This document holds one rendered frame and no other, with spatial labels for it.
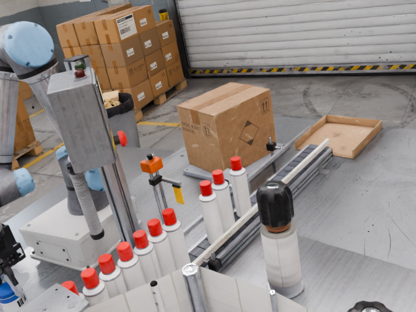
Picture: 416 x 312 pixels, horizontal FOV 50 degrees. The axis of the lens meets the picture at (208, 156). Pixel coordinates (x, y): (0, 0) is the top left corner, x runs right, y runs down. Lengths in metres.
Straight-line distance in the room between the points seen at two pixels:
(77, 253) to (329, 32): 4.40
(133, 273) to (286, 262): 0.36
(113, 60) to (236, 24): 1.68
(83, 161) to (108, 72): 4.09
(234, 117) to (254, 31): 4.04
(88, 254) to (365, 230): 0.85
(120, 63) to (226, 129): 3.33
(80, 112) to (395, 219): 0.99
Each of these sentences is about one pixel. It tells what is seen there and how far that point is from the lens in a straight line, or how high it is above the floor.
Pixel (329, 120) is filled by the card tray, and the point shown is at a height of 0.84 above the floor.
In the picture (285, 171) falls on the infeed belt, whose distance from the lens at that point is 1.67.
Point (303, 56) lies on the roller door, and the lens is 5.57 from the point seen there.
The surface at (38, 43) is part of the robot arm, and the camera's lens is 1.27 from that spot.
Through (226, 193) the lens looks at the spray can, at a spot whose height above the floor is 1.02.
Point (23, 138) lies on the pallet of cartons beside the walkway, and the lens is 4.87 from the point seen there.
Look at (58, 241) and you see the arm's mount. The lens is 1.50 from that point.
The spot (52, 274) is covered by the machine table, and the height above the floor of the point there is 0.83.
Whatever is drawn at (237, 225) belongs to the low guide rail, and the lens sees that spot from 1.36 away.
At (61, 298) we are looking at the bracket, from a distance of 0.92.
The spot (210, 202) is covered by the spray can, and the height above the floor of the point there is 1.03.
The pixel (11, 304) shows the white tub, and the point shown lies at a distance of 1.46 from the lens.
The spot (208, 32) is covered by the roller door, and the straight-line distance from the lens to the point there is 5.98.
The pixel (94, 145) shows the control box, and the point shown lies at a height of 1.34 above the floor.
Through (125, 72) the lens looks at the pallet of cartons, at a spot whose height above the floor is 0.58.
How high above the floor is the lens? 1.69
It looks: 26 degrees down
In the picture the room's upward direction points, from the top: 11 degrees counter-clockwise
